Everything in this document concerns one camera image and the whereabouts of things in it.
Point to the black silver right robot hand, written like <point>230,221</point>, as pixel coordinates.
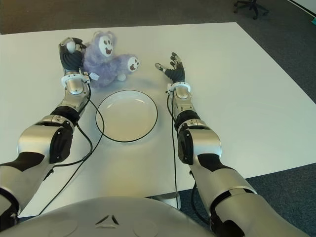
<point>177,74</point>

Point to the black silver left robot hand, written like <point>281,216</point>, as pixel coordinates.
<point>70,61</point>

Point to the purple plush bunny doll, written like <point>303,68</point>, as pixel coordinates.
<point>106,69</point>

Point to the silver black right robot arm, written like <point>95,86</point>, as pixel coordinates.
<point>202,140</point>

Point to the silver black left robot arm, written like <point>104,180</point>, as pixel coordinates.
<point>37,138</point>

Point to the white plate black rim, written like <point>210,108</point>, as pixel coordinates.
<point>128,116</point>

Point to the black office chair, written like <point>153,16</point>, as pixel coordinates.
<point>254,7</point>

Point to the silver table leg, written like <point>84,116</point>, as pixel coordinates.
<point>170,196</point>

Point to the grey robot torso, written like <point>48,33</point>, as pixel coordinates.
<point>111,217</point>

